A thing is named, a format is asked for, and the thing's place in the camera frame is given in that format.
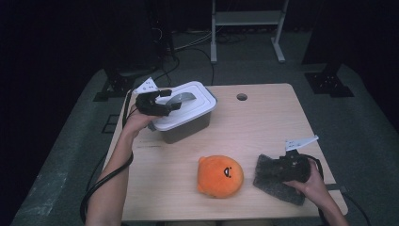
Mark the white metal stand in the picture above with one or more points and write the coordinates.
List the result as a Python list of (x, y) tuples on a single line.
[(247, 17)]

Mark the grey fuzzy cloth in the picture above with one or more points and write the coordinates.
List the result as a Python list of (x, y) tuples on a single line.
[(279, 191)]

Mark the orange plush toy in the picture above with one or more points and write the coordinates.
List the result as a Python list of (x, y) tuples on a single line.
[(219, 177)]

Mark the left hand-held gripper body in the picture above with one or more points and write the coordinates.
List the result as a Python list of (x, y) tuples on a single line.
[(150, 105)]

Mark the person's right hand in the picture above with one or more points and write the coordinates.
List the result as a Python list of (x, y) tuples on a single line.
[(316, 191)]

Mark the white box lid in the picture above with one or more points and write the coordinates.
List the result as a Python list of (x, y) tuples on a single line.
[(194, 109)]

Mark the black tape strip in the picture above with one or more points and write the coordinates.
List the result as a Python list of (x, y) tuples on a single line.
[(337, 187)]

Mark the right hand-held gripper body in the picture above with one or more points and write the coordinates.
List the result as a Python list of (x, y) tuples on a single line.
[(293, 169)]

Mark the clear grey storage box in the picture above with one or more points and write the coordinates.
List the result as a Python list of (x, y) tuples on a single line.
[(188, 130)]

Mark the black stand base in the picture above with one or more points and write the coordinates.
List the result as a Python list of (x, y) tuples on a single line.
[(114, 88), (327, 84)]

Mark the person's left hand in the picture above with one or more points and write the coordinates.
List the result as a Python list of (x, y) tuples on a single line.
[(136, 124)]

